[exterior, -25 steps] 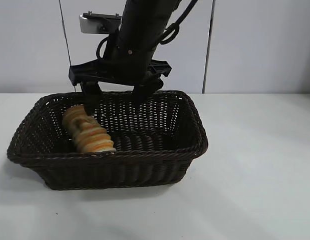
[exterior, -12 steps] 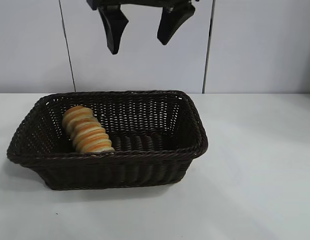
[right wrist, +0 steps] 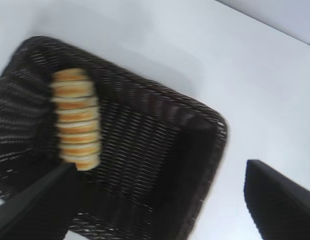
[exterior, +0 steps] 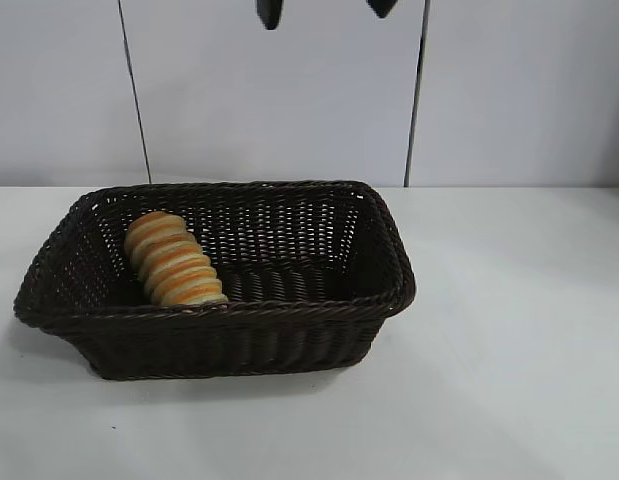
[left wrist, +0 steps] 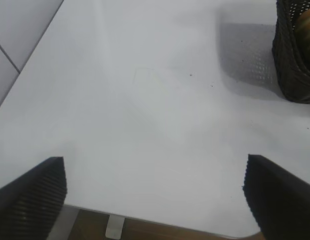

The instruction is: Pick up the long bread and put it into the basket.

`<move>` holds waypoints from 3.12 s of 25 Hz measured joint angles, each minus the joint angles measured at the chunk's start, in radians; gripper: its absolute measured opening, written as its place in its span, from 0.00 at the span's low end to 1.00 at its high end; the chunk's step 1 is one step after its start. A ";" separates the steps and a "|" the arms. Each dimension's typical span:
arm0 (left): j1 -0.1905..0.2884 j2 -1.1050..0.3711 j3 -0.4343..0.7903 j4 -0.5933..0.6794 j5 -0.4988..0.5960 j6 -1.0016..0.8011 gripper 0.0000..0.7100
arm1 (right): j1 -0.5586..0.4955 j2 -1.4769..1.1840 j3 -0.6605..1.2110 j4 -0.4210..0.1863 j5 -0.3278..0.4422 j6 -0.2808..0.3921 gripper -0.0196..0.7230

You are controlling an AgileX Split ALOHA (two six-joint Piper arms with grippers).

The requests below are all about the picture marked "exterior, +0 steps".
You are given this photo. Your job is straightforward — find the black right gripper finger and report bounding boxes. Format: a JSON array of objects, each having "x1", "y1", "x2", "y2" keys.
[
  {"x1": 365, "y1": 0, "x2": 402, "y2": 20},
  {"x1": 254, "y1": 0, "x2": 286, "y2": 33}
]

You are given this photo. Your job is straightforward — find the long striped bread loaf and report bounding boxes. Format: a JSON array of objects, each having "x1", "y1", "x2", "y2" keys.
[{"x1": 123, "y1": 211, "x2": 230, "y2": 307}]

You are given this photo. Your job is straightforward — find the dark brown woven wicker basket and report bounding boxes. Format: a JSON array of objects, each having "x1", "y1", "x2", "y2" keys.
[{"x1": 11, "y1": 179, "x2": 419, "y2": 382}]

